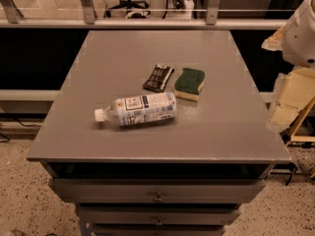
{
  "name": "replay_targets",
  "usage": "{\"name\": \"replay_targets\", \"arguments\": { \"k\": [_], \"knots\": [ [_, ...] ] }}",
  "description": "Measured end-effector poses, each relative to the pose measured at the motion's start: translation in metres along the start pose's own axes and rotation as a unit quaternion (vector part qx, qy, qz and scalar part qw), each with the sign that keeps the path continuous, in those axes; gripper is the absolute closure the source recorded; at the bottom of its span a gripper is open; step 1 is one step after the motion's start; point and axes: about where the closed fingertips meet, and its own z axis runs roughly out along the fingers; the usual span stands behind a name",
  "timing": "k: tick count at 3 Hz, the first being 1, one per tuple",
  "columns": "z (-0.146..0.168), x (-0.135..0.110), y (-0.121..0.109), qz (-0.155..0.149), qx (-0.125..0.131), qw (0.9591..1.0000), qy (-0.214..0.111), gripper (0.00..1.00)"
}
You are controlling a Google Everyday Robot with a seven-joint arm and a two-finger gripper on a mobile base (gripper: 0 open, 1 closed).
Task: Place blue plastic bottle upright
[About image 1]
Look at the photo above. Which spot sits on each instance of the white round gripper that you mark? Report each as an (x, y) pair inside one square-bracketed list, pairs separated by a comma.
[(300, 38)]

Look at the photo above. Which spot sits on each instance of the clear plastic water bottle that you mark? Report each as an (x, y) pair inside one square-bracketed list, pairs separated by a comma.
[(141, 109)]

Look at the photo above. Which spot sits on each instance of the yellow metal stand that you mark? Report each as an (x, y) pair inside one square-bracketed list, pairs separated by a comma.
[(292, 137)]

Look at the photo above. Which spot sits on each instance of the green yellow sponge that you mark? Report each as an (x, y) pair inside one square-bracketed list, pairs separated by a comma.
[(189, 84)]

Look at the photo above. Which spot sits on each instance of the black snack packet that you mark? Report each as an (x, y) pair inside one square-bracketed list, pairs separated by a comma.
[(158, 78)]

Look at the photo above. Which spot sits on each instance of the top grey drawer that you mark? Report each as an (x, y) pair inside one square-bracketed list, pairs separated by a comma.
[(92, 191)]

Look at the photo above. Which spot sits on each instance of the grey drawer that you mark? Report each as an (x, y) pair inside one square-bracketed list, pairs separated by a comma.
[(92, 191), (158, 215), (152, 230)]

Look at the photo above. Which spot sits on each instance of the grey metal railing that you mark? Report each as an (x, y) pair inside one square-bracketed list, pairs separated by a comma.
[(161, 14)]

